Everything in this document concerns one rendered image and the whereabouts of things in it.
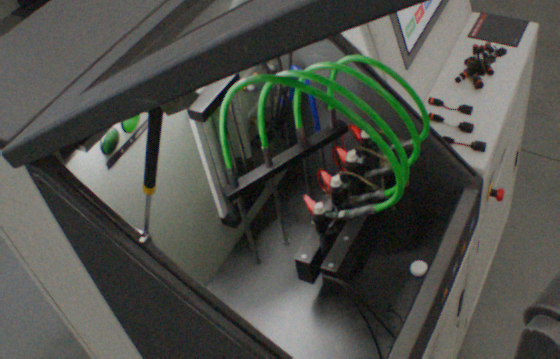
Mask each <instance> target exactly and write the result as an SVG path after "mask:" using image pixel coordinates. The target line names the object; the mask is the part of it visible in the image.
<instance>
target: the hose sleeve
mask: <svg viewBox="0 0 560 359"><path fill-rule="evenodd" d="M376 204H378V203H374V204H373V205H368V206H364V207H360V208H355V209H350V210H347V211H345V213H344V216H345V218H346V219H348V220H349V219H354V218H358V217H363V216H368V215H373V214H374V213H377V212H379V211H376V209H375V205H376Z"/></svg>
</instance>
